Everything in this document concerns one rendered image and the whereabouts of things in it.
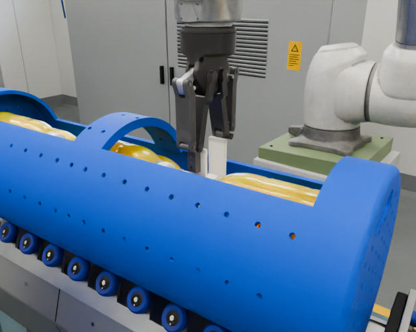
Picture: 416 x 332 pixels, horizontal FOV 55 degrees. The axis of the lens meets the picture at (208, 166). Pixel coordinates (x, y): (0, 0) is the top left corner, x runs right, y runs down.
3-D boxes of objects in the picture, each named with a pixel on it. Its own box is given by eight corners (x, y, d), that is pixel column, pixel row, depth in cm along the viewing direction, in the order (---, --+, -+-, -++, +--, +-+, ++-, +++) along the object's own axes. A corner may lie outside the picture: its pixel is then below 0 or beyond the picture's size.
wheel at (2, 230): (10, 220, 88) (2, 218, 86) (22, 226, 86) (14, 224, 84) (1, 240, 87) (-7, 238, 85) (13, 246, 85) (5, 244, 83)
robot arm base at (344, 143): (303, 128, 130) (304, 111, 128) (373, 139, 117) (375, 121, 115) (274, 142, 117) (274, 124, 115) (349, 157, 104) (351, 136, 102)
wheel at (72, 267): (79, 253, 76) (71, 251, 75) (95, 261, 74) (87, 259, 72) (69, 276, 76) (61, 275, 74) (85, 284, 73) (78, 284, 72)
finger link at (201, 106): (218, 72, 54) (213, 70, 53) (207, 153, 56) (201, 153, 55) (195, 69, 56) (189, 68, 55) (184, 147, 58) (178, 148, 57)
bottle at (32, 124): (18, 137, 95) (69, 153, 86) (-11, 145, 90) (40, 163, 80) (12, 107, 92) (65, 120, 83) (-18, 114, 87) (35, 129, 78)
